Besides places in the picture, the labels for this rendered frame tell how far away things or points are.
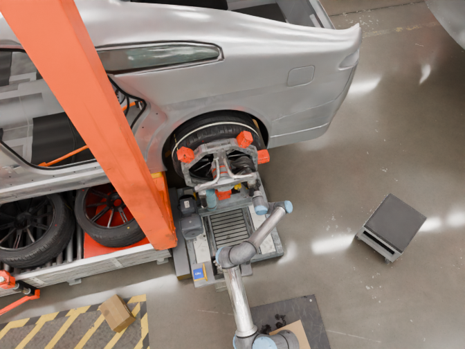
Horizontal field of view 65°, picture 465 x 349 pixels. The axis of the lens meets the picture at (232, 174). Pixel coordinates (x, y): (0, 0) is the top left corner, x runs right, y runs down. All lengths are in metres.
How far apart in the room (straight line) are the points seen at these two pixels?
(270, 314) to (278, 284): 0.43
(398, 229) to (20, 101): 3.18
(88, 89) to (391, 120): 3.41
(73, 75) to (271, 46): 1.17
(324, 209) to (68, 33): 2.75
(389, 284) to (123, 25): 2.74
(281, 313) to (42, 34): 2.30
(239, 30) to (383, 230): 1.92
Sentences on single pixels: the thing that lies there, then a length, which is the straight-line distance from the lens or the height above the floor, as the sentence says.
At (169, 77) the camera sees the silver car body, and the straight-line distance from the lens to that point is 2.09.
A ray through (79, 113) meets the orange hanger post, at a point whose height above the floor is 2.06.
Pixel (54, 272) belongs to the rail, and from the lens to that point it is 3.16.
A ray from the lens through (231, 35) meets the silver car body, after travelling 2.09.
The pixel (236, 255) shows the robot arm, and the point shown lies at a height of 0.86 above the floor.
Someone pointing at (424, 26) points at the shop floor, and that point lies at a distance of 5.52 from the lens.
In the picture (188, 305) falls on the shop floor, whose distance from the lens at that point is 3.17.
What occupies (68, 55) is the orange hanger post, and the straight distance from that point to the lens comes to 1.29.
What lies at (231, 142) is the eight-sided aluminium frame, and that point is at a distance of 2.41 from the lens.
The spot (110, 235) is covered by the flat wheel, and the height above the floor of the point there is 0.50.
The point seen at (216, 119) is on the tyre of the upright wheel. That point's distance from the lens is 2.46.
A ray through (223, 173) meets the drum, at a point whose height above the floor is 0.92.
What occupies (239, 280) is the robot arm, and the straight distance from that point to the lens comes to 2.46.
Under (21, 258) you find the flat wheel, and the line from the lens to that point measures 3.17.
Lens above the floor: 3.08
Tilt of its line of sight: 59 degrees down
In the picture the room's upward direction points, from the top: 3 degrees counter-clockwise
